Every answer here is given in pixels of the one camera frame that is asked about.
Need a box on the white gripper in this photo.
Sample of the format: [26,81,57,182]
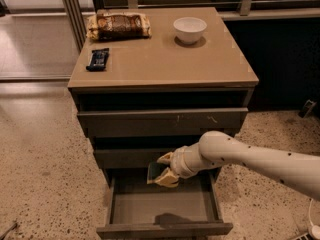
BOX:
[154,144,201,188]

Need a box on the green yellow sponge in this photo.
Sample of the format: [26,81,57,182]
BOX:
[147,162,168,184]

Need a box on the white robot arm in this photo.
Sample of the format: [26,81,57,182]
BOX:
[147,131,320,201]

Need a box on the top grey drawer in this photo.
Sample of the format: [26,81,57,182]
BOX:
[78,108,248,138]

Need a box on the middle grey drawer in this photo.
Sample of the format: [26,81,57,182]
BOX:
[94,148,174,169]

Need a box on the bottom grey open drawer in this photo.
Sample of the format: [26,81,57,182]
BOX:
[96,169,233,240]

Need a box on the grey drawer cabinet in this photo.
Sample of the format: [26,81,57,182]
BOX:
[68,7,258,183]

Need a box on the dark blue snack bar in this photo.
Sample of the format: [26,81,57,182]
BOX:
[86,48,109,72]

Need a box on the white ceramic bowl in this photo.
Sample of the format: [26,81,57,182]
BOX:
[173,17,207,44]

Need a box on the small dark floor object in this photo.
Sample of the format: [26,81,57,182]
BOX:
[298,100,317,118]

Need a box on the brown snack bag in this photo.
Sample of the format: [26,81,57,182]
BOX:
[86,11,152,41]

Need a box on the dark tool on floor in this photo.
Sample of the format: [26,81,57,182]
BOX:
[0,222,18,240]

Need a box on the white cable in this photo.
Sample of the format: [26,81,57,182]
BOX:
[308,198,320,240]

